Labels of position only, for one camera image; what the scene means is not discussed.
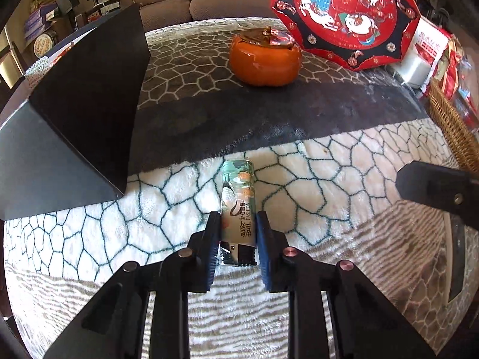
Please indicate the round printed tin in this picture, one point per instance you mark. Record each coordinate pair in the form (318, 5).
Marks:
(44, 45)

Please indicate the black box white inside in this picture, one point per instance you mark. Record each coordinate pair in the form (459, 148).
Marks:
(93, 101)

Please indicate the red hexagonal tin box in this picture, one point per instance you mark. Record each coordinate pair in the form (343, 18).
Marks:
(336, 7)

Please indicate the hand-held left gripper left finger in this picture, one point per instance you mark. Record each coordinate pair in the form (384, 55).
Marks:
(214, 254)

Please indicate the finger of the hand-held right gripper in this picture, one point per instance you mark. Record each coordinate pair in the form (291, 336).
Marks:
(434, 189)

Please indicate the wicker basket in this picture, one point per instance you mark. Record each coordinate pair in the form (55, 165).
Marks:
(449, 127)

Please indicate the green patterned snack packet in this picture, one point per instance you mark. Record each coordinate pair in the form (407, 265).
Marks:
(237, 202)

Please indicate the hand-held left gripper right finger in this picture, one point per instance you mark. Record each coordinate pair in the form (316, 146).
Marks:
(263, 254)

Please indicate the red and white gift bag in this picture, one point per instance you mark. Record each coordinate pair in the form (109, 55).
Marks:
(434, 45)

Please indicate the stack of purple white boxes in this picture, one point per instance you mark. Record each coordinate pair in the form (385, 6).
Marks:
(39, 22)

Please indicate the red snack bags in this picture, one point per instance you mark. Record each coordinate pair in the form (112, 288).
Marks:
(464, 78)

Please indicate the small black speaker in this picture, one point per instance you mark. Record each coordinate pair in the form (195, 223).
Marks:
(68, 0)

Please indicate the orange persimmon-shaped jar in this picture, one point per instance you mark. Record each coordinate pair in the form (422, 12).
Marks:
(262, 67)

